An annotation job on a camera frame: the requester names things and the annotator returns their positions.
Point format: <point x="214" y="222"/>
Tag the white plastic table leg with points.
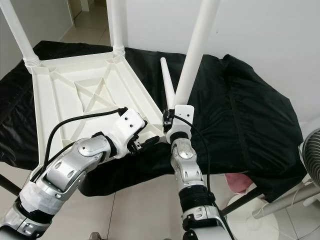
<point x="166" y="80"/>
<point x="20" y="35"/>
<point x="116" y="25"/>
<point x="200" y="45"/>

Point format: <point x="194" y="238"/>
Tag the white plastic table top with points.
<point x="60" y="100"/>

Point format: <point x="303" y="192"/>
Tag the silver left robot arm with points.
<point x="75" y="170"/>

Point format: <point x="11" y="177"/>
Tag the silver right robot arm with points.
<point x="185" y="160"/>

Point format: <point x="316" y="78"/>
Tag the black cloth cover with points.
<point x="245" y="125"/>

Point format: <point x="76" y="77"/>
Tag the pink cushioned seat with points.
<point x="235" y="181"/>

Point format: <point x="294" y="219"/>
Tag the grey robot left leg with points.
<point x="95" y="236"/>

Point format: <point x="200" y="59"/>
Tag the white metal pole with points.
<point x="290" y="197"/>

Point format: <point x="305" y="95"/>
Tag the white fan head grille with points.
<point x="312" y="155"/>

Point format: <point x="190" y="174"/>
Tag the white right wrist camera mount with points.
<point x="182" y="117"/>

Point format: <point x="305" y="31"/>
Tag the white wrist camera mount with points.
<point x="182" y="117"/>
<point x="130" y="122"/>

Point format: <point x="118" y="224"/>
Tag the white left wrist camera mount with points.
<point x="130" y="122"/>

